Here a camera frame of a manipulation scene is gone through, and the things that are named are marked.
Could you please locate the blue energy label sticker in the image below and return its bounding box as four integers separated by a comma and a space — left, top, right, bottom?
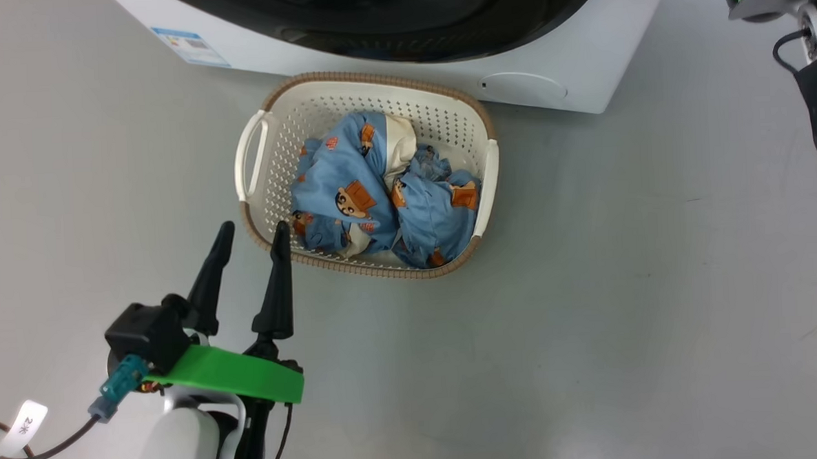
152, 23, 231, 71

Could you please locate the blue cartoon print garment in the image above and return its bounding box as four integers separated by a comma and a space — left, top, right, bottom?
384, 142, 485, 271
287, 109, 424, 259

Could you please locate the teal cable connector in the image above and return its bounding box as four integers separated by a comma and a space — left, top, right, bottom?
87, 354, 152, 420

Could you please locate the white cable tag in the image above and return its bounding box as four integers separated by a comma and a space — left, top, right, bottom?
0, 399, 50, 459

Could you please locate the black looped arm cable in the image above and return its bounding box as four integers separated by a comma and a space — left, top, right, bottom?
772, 28, 816, 74

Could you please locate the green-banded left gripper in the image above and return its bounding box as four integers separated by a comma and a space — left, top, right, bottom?
139, 218, 307, 459

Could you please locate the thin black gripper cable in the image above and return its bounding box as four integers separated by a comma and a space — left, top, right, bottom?
261, 403, 296, 459

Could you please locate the cream perforated laundry basket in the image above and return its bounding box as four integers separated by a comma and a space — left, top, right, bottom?
230, 64, 505, 288

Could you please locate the round white filter cover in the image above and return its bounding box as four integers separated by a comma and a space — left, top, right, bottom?
479, 70, 569, 107

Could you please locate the black camera cable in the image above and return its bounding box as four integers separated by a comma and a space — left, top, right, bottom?
0, 413, 103, 459

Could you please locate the white front-load washing machine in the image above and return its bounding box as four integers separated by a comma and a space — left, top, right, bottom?
110, 0, 680, 135

